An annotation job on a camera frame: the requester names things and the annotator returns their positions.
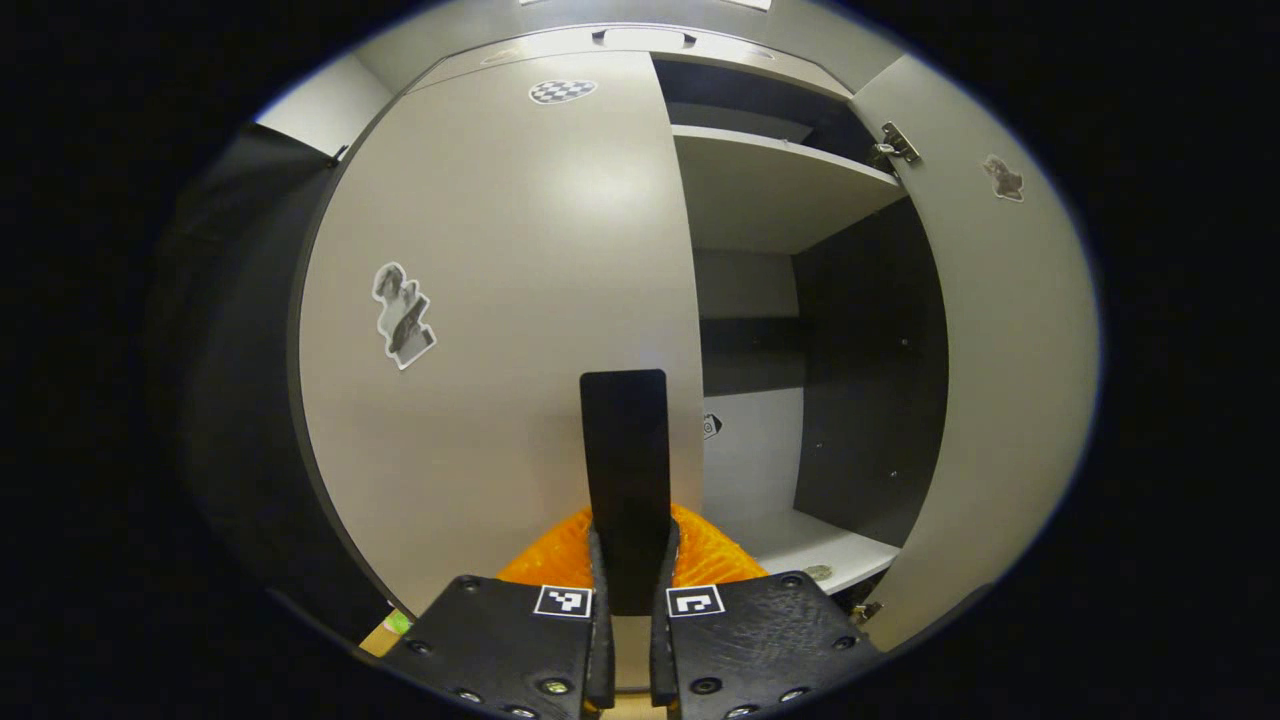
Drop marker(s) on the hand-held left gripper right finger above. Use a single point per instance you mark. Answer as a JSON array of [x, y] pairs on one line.
[[662, 660]]

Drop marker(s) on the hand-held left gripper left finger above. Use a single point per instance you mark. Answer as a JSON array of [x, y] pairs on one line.
[[602, 660]]

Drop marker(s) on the grey double-door shoe cabinet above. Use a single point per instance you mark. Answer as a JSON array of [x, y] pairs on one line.
[[860, 400]]

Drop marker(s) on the grey cabinet door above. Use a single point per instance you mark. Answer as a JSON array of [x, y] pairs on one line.
[[520, 300], [1010, 400]]

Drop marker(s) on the grey cabinet shelf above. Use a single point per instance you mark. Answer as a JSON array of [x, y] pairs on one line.
[[790, 545], [770, 190]]

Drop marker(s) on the metal door hinge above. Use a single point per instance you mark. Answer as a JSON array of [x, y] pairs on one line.
[[895, 145], [866, 612]]

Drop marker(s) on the grey cabinet drawer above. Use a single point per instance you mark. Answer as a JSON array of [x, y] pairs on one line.
[[700, 55]]

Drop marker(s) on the pink and green plush toy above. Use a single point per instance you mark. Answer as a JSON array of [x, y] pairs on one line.
[[398, 623]]

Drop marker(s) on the black backdrop cloth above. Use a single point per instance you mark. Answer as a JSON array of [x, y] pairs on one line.
[[240, 400]]

